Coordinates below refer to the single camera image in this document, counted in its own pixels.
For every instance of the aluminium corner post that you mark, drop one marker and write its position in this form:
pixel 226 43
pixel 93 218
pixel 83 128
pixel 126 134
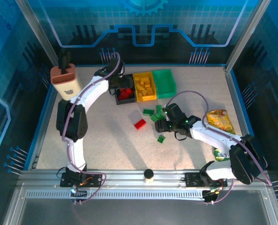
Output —
pixel 244 30
pixel 35 30

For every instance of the red lego brick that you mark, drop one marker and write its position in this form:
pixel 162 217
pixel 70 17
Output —
pixel 123 95
pixel 139 123
pixel 129 92

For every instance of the green lego brick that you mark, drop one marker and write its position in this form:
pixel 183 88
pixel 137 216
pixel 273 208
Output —
pixel 155 118
pixel 161 115
pixel 159 108
pixel 160 139
pixel 148 112

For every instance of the black plastic bin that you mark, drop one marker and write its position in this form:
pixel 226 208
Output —
pixel 127 102

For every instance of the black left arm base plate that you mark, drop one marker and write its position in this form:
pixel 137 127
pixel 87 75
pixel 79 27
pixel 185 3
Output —
pixel 94 179

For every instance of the small bottle with black cap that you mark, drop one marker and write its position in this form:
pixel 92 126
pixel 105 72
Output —
pixel 149 175

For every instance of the beige holder with brown lid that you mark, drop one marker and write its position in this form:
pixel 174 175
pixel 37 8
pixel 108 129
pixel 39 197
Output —
pixel 66 86

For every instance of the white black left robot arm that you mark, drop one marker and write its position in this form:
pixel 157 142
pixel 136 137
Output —
pixel 92 86

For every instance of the black connector hub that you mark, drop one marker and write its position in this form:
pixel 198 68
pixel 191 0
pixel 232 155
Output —
pixel 210 195
pixel 78 193

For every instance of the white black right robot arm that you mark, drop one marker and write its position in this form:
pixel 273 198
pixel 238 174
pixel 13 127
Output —
pixel 214 134

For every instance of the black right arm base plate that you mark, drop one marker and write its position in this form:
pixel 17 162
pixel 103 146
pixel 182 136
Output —
pixel 193 179

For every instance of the yellow snack bag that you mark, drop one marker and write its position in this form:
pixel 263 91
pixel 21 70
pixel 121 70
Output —
pixel 221 120

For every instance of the green plastic bin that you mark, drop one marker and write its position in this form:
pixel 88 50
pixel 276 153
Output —
pixel 164 84

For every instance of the yellow plastic bin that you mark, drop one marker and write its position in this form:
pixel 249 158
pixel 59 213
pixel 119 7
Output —
pixel 144 99

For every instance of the green snack bag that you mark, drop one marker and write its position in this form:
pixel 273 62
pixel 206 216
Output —
pixel 220 155

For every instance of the yellow lego brick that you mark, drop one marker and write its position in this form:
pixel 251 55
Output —
pixel 140 88
pixel 144 81
pixel 150 91
pixel 141 94

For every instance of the aluminium frame rail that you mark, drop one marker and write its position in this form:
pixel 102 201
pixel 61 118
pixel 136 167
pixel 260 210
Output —
pixel 120 178

